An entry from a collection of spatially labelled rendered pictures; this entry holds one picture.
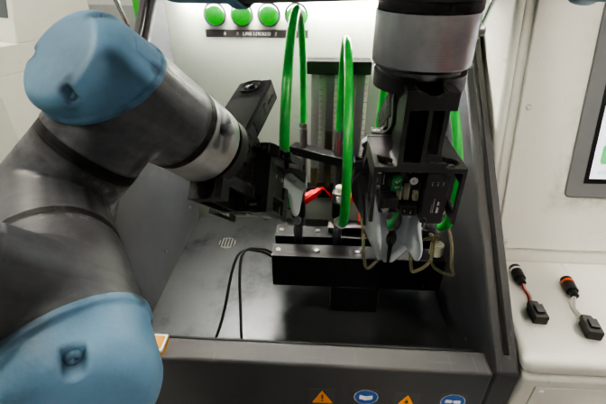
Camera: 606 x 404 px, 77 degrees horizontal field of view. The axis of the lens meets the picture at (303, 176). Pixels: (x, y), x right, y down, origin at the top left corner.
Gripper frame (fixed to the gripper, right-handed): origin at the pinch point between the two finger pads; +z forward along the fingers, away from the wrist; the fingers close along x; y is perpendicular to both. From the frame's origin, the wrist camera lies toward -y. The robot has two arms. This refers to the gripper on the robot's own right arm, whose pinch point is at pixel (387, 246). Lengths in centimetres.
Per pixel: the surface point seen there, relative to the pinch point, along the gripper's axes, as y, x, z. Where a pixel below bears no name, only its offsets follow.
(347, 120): -17.2, -4.1, -7.9
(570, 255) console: -26, 41, 22
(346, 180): -13.3, -3.9, -0.5
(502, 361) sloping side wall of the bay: -4.5, 20.5, 25.0
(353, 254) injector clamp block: -25.0, -0.8, 23.3
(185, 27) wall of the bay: -57, -39, -14
